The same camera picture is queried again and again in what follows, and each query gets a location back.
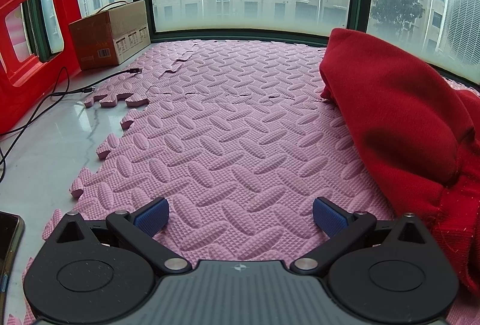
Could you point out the smartphone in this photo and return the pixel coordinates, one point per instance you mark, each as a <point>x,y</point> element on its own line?
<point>8,246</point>

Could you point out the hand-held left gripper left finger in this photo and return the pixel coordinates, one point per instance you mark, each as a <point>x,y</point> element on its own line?
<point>153,215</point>

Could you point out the tree outside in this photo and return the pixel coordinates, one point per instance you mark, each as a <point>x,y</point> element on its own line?
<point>397,6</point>

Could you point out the cardboard box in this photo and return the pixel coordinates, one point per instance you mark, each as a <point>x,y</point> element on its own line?
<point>112,36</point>

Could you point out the outdoor air conditioner unit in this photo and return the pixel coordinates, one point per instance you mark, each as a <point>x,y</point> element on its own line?
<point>463,21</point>

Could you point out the pink foam puzzle mat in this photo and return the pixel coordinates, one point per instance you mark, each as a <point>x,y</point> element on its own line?
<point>225,122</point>

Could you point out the red plastic stool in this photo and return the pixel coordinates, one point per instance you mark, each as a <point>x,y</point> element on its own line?
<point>22,77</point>

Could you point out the red garment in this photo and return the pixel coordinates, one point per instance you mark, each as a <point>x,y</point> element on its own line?
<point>397,114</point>

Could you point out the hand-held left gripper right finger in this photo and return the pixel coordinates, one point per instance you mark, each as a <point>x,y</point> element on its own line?
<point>327,215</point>

